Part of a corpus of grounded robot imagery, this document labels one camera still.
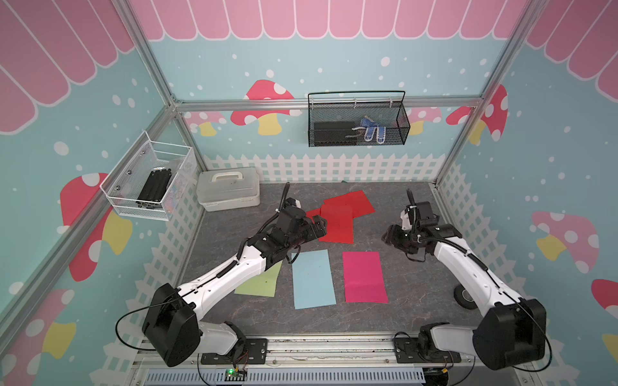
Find red paper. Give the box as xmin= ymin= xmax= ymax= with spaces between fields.
xmin=324 ymin=191 xmax=375 ymax=219
xmin=320 ymin=204 xmax=354 ymax=244
xmin=306 ymin=208 xmax=321 ymax=219

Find blue paper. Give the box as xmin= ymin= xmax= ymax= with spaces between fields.
xmin=291 ymin=249 xmax=336 ymax=310

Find large green paper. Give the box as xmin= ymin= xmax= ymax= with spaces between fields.
xmin=234 ymin=262 xmax=282 ymax=298

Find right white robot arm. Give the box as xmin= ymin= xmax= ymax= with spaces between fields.
xmin=382 ymin=190 xmax=554 ymax=372

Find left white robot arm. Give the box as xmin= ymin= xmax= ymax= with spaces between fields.
xmin=142 ymin=193 xmax=328 ymax=367

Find black tape roll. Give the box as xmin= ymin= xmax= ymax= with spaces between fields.
xmin=454 ymin=285 xmax=478 ymax=310

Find white plastic storage box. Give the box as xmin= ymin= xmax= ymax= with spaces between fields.
xmin=196 ymin=167 xmax=260 ymax=212

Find black box in mesh basket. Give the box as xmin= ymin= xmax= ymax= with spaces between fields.
xmin=309 ymin=122 xmax=360 ymax=147

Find blue white item in basket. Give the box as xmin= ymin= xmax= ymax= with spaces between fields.
xmin=349 ymin=116 xmax=387 ymax=145

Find green lit circuit board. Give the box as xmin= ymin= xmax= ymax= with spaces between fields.
xmin=224 ymin=368 xmax=248 ymax=383

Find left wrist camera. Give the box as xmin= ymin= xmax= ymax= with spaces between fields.
xmin=285 ymin=198 xmax=302 ymax=208

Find black mesh wall basket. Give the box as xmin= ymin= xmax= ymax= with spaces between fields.
xmin=307 ymin=90 xmax=410 ymax=147

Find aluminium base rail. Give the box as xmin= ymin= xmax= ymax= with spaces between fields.
xmin=126 ymin=333 xmax=541 ymax=385

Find black block in wire basket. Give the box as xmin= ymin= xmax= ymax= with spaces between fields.
xmin=136 ymin=168 xmax=172 ymax=209

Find white wire wall basket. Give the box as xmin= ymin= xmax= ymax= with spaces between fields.
xmin=100 ymin=132 xmax=197 ymax=221

